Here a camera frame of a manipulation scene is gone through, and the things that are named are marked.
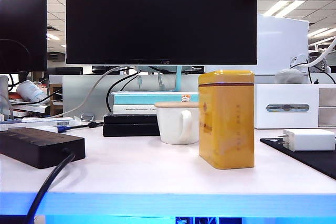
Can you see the black wood-top power strip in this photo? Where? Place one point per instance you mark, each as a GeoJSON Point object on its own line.
{"type": "Point", "coordinates": [39, 148]}

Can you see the white 65W charger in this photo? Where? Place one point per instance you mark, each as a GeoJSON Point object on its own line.
{"type": "Point", "coordinates": [309, 140]}

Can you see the round wooden mug lid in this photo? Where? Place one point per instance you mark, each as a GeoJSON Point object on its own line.
{"type": "Point", "coordinates": [173, 104]}

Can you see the teal book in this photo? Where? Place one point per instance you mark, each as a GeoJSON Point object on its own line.
{"type": "Point", "coordinates": [147, 99]}

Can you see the teal monitor stand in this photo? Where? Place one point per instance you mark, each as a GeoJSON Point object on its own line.
{"type": "Point", "coordinates": [178, 79]}

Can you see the white ceramic mug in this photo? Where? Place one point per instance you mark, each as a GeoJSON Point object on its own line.
{"type": "Point", "coordinates": [170, 127]}

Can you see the white book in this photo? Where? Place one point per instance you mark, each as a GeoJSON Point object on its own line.
{"type": "Point", "coordinates": [134, 109]}

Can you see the black flat box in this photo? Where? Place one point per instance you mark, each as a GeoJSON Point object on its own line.
{"type": "Point", "coordinates": [128, 130]}
{"type": "Point", "coordinates": [128, 119]}

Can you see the yellow metal tin box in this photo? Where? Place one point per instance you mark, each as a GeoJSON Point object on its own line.
{"type": "Point", "coordinates": [225, 119]}

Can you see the large black AOC monitor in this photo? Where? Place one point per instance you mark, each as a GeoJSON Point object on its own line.
{"type": "Point", "coordinates": [157, 16]}

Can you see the small clear glass object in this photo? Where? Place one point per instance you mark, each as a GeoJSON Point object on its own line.
{"type": "Point", "coordinates": [87, 117]}

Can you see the brown wooden cabinet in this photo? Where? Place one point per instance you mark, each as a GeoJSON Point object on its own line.
{"type": "Point", "coordinates": [56, 98]}

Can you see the white tissue box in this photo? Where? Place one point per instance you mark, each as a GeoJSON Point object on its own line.
{"type": "Point", "coordinates": [286, 95]}

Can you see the white rounded lump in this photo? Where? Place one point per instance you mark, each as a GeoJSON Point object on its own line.
{"type": "Point", "coordinates": [288, 77]}

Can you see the white blue barcode box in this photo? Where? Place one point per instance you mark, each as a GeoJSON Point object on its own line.
{"type": "Point", "coordinates": [47, 120]}

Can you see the small white adapter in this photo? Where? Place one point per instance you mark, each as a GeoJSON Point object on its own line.
{"type": "Point", "coordinates": [46, 129]}

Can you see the white board panel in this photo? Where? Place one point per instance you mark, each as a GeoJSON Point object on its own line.
{"type": "Point", "coordinates": [283, 45]}

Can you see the white plastic bottle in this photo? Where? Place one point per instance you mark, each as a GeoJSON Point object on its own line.
{"type": "Point", "coordinates": [30, 91]}

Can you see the stack of books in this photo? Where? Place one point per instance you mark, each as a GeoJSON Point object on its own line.
{"type": "Point", "coordinates": [29, 108]}

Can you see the white grille desk fan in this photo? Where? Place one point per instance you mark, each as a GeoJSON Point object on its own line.
{"type": "Point", "coordinates": [324, 68]}

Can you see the black mouse mat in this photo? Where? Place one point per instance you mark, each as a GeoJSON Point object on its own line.
{"type": "Point", "coordinates": [315, 161]}

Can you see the small black monitor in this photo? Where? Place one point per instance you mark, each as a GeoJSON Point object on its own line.
{"type": "Point", "coordinates": [23, 24]}

